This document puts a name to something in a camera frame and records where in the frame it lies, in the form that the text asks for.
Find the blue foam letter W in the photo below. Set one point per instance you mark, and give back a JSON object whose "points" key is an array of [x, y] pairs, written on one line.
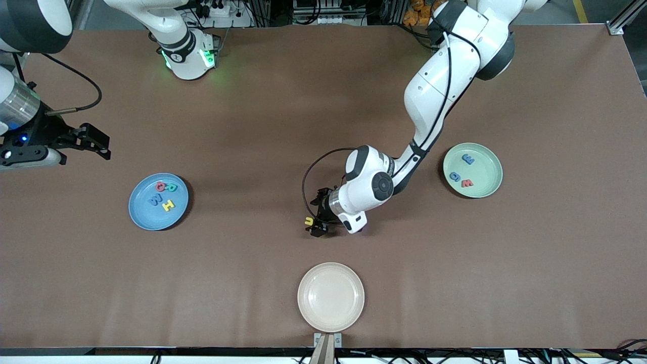
{"points": [[155, 200]]}

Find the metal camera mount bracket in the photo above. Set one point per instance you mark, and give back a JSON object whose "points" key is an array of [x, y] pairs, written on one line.
{"points": [[327, 339]]}

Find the blue foam letter m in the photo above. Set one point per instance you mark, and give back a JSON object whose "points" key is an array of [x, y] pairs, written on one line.
{"points": [[468, 160]]}

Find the beige plate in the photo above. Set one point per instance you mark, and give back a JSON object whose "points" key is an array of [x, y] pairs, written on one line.
{"points": [[330, 297]]}

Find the orange packaged items pile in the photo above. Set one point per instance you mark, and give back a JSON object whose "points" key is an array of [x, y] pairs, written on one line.
{"points": [[417, 15]]}

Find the red foam letter Q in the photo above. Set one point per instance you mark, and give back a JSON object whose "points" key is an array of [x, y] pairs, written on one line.
{"points": [[158, 187]]}

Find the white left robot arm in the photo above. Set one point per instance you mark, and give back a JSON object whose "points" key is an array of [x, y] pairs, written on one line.
{"points": [[359, 197]]}

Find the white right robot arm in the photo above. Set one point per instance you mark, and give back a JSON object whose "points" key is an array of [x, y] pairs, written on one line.
{"points": [[187, 65]]}

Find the aluminium frame profile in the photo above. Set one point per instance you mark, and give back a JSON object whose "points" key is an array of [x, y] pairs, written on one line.
{"points": [[624, 20]]}

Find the green plate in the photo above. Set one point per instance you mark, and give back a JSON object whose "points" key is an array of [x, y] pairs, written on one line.
{"points": [[482, 169]]}

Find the red foam letter w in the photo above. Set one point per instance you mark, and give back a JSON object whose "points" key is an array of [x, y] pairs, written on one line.
{"points": [[466, 183]]}

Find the blue foam letter g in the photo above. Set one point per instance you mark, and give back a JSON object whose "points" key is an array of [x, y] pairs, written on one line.
{"points": [[454, 176]]}

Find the blue plate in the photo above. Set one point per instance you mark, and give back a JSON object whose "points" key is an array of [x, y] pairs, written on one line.
{"points": [[146, 217]]}

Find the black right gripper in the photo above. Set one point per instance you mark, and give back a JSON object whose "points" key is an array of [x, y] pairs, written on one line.
{"points": [[46, 134]]}

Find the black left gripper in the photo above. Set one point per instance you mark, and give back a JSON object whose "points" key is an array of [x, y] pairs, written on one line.
{"points": [[322, 206]]}

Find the teal foam letter R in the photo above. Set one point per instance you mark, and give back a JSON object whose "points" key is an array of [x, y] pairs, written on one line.
{"points": [[173, 188]]}

